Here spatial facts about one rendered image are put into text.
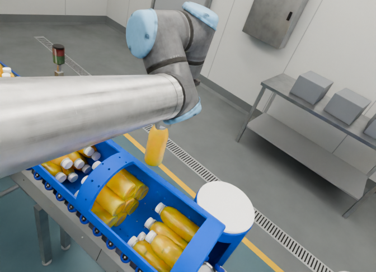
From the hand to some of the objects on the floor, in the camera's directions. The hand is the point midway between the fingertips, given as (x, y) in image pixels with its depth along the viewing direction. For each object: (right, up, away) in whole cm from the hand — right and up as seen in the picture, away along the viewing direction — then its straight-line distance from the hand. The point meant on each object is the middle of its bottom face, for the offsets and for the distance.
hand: (161, 122), depth 82 cm
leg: (-79, -86, +98) cm, 152 cm away
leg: (-86, -91, +88) cm, 153 cm away
